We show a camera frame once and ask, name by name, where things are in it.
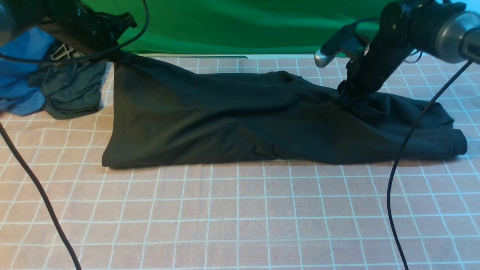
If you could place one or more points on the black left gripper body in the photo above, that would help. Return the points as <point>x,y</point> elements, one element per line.
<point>89,32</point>

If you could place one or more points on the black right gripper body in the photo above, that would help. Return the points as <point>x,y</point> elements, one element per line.
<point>367,74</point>

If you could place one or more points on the dark gray long-sleeve shirt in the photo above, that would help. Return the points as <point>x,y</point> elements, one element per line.
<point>165,115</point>

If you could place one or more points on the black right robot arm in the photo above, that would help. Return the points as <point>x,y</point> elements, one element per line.
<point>447,31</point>

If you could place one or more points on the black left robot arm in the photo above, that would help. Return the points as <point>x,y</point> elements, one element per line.
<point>19,16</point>

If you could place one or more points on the dark crumpled garment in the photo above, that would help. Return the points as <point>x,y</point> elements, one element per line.
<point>71,90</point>

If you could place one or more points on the green backdrop cloth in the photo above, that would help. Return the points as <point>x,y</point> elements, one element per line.
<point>242,27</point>

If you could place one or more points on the blue crumpled garment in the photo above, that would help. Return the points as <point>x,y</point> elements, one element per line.
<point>16,97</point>

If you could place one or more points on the pink checkered tablecloth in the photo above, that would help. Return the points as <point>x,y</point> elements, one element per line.
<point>280,215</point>

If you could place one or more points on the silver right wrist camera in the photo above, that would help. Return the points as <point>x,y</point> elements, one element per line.
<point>345,41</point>

